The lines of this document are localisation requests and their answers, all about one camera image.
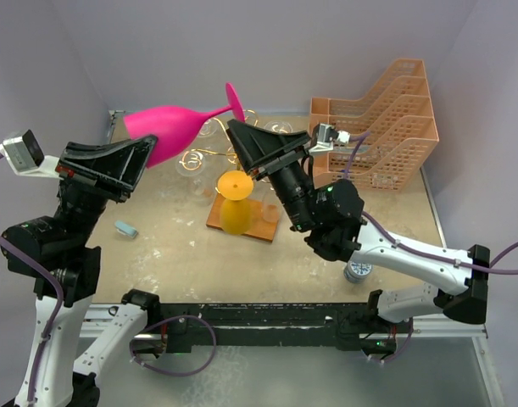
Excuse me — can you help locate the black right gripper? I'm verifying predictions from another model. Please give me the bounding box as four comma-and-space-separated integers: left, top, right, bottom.
226, 120, 316, 231

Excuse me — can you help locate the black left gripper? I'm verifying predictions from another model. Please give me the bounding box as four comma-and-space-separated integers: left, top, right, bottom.
55, 131, 158, 248

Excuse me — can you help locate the clear champagne flute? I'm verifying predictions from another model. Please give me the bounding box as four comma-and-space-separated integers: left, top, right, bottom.
264, 120, 293, 133

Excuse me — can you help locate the clear wine glass front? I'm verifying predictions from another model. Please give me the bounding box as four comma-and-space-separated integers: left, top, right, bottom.
198, 118, 221, 138

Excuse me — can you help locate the clear wine glass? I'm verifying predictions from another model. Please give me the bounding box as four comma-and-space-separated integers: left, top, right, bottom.
198, 118, 221, 138
261, 179, 281, 223

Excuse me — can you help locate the yellow plastic goblet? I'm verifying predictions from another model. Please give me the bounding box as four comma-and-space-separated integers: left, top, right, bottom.
217, 170, 253, 235

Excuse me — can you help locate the pink plastic goblet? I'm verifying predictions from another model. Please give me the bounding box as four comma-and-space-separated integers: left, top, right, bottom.
124, 82, 245, 168

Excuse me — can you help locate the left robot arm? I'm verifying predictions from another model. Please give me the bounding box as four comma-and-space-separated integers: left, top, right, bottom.
0, 131, 162, 406

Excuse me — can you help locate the gold wine glass rack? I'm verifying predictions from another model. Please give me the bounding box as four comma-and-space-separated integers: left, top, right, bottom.
175, 117, 281, 243

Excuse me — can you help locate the small blue object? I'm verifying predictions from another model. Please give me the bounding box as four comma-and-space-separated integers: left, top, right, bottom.
114, 220, 138, 239

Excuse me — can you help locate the peach plastic file organizer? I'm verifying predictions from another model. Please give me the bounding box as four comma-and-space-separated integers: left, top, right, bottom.
309, 59, 439, 192

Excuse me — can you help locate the blue white patterned tin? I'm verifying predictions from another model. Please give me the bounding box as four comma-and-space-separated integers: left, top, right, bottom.
343, 261, 373, 284

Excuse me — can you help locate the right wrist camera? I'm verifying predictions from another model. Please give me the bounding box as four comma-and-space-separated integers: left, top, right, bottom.
309, 123, 351, 156

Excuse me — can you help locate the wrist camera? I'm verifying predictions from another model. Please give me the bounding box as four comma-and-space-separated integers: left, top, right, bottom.
309, 123, 351, 156
0, 130, 58, 179

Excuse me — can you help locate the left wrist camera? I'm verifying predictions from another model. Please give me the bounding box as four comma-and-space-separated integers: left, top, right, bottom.
0, 130, 58, 179

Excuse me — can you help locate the black base frame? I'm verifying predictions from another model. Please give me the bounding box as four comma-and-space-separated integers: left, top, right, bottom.
146, 303, 412, 354

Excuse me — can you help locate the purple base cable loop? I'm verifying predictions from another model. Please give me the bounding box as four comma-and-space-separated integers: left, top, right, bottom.
130, 315, 219, 376

